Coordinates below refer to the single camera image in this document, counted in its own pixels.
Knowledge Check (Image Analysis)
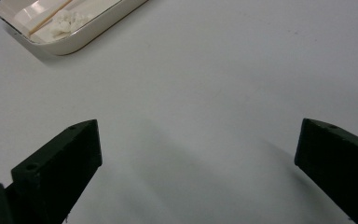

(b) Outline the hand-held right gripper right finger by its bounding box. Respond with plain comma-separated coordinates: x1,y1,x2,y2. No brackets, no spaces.
294,118,358,224

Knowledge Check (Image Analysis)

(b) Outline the cream rectangular tray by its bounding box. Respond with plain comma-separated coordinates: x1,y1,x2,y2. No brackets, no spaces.
0,0,150,57

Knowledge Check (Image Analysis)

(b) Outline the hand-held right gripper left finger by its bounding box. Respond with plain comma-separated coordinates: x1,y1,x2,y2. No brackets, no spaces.
5,119,103,224

